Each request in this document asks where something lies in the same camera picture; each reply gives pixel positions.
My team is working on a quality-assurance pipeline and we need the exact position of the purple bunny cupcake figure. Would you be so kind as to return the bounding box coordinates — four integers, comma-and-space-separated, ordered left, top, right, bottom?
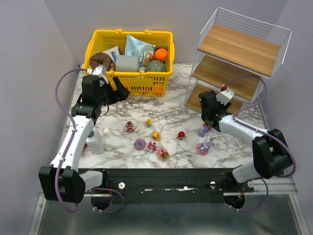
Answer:
198, 122, 212, 137

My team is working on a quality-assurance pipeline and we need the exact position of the purple bunny pink cake figure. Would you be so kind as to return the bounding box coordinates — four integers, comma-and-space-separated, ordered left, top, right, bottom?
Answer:
134, 138, 146, 150

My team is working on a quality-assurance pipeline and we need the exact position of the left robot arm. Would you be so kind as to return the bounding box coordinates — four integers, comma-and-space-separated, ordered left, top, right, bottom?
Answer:
39, 75, 130, 204

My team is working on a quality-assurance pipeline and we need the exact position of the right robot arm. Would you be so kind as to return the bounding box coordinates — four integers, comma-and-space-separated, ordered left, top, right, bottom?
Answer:
198, 91, 296, 184

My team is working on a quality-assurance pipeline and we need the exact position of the yellow plastic shopping basket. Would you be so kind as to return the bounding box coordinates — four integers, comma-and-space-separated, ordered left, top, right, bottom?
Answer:
83, 29, 175, 97

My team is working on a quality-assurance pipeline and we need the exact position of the brown chocolate donut toy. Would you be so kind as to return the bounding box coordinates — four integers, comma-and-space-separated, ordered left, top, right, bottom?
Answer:
89, 52, 113, 71

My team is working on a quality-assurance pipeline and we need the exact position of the grey paper roll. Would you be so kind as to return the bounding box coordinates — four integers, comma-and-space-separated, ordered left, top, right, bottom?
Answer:
115, 55, 139, 72

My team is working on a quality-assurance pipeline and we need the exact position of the white blue carton box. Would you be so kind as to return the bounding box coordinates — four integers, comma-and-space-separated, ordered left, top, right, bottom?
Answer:
103, 46, 121, 63

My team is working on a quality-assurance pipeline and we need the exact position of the pink strawberry cake figure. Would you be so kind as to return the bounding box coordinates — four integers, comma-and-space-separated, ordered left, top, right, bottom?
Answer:
126, 121, 135, 133

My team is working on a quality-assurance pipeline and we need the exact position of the red haired mermaid figure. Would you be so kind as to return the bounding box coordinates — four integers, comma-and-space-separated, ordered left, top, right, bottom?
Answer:
177, 131, 185, 141

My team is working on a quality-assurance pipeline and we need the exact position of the yellow blue small figure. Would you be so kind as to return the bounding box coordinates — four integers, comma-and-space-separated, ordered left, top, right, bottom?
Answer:
146, 119, 153, 127

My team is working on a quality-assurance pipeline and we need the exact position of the green melon toy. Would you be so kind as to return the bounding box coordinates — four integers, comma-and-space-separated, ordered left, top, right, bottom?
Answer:
145, 60, 167, 72

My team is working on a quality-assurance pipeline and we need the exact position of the bread in netted pack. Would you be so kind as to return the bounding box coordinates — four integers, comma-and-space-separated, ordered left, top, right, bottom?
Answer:
143, 52, 155, 67

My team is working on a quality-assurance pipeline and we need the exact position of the light blue snack bag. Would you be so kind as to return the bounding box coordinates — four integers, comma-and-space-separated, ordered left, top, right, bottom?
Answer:
124, 34, 156, 67

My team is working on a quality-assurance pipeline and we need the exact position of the white bottle grey cap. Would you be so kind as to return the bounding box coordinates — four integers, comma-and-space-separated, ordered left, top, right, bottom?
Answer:
86, 127, 104, 154

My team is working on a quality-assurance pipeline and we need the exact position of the yellow duck figure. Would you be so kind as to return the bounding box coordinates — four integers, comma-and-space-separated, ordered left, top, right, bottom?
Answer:
152, 131, 160, 141

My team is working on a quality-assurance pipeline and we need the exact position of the orange fruit toy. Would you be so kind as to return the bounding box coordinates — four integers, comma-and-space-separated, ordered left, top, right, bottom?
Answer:
154, 48, 169, 62

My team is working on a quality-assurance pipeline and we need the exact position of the pink bear strawberry figure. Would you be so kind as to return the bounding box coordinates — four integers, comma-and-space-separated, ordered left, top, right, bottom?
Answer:
148, 141, 157, 153

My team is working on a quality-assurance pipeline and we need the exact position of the pink bear donut figure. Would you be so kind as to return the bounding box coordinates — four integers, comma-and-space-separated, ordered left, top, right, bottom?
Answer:
157, 147, 169, 161

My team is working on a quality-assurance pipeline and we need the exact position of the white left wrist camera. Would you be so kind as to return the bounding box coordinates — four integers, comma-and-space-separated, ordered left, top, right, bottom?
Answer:
87, 65, 107, 78

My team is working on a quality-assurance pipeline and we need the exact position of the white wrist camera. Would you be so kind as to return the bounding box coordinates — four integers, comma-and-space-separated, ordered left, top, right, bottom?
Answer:
87, 65, 107, 78
216, 85, 235, 106

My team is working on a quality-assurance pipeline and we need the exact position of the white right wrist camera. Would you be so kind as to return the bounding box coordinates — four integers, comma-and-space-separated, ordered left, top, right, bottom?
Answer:
216, 85, 235, 106

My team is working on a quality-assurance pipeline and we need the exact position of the white wire wooden shelf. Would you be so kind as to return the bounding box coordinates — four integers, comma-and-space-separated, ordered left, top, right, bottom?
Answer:
183, 7, 292, 123

